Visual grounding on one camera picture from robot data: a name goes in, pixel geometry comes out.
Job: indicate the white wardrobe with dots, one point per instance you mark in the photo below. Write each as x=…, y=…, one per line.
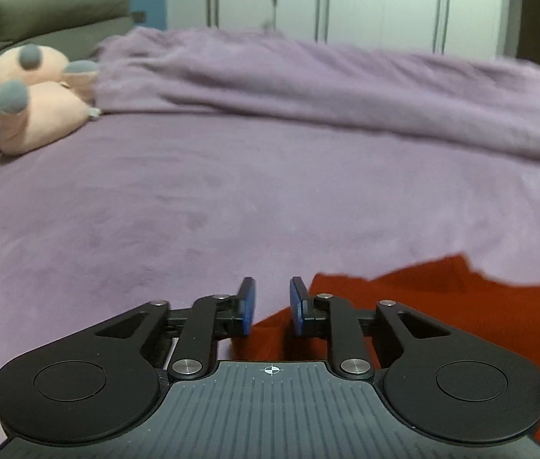
x=370, y=0

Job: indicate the pink plush toy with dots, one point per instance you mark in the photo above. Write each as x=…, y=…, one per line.
x=45, y=114

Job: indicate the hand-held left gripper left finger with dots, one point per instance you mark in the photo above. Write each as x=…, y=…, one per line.
x=248, y=306

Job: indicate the purple bed sheet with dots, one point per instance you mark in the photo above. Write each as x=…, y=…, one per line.
x=203, y=191

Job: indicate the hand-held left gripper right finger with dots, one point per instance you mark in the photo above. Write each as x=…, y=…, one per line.
x=297, y=308

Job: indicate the purple duvet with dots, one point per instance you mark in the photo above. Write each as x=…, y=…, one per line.
x=322, y=86

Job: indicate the red knit cardigan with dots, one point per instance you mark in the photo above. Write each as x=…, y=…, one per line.
x=442, y=291

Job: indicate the grey upholstered headboard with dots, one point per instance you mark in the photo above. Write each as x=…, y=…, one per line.
x=59, y=14

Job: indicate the wall socket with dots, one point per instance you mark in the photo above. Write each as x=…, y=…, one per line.
x=138, y=16

